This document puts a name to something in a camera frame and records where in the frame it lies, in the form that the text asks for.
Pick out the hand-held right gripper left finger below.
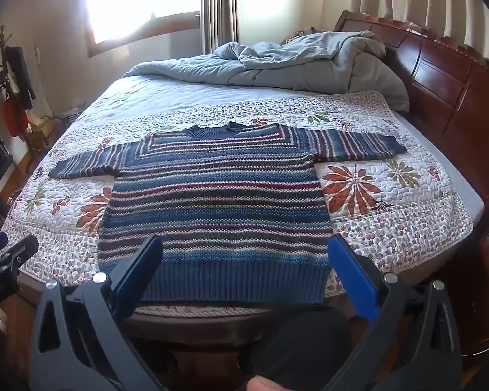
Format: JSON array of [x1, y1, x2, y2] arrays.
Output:
[[28, 234, 166, 391]]

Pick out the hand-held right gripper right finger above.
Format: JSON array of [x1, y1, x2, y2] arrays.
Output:
[[328, 234, 463, 391]]

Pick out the striped knitted sweater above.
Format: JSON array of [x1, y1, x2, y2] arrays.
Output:
[[48, 121, 407, 304]]

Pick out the person's right hand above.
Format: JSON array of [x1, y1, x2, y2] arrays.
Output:
[[246, 375, 281, 391]]

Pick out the floral quilted blanket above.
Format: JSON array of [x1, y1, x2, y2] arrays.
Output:
[[2, 90, 474, 319]]

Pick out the person's dark trouser leg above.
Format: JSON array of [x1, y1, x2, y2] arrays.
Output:
[[242, 305, 369, 391]]

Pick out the red hanging garment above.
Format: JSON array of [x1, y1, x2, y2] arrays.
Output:
[[1, 95, 30, 138]]

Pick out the grey mattress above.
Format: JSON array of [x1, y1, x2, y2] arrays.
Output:
[[391, 108, 485, 233]]

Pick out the dark hanging garment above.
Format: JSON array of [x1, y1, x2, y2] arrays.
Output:
[[4, 46, 37, 110]]

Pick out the pale quilted bedspread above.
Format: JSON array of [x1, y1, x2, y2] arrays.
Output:
[[63, 71, 310, 135]]

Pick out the wooden coat rack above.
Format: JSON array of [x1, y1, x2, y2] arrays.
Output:
[[0, 24, 37, 143]]

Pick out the wooden bed headboard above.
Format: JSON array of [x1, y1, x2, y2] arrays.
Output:
[[334, 10, 489, 229]]

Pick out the grey comforter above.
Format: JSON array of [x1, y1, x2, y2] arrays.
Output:
[[124, 30, 410, 112]]

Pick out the bright window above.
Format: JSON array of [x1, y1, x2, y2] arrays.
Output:
[[61, 0, 201, 47]]

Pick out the striped beige curtain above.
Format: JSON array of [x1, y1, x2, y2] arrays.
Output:
[[199, 0, 240, 54]]

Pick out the cream pleated curtain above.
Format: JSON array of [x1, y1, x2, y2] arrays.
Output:
[[348, 0, 489, 68]]

